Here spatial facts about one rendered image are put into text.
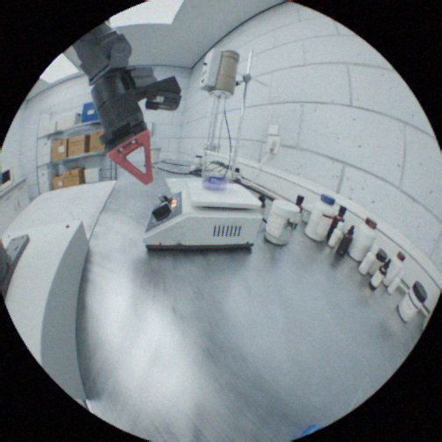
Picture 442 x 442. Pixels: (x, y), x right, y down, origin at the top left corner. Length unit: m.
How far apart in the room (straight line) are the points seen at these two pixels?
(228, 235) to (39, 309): 0.29
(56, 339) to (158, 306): 0.14
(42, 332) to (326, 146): 0.75
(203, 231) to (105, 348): 0.22
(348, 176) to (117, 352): 0.66
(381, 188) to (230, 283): 0.50
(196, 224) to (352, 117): 0.59
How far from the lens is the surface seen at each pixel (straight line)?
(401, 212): 0.56
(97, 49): 0.29
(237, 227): 0.27
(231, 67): 0.69
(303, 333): 0.22
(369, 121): 0.61
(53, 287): 0.19
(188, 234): 0.25
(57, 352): 0.18
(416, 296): 0.43
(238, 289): 0.23
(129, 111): 0.25
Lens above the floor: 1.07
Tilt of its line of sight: 27 degrees down
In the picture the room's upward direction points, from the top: 9 degrees clockwise
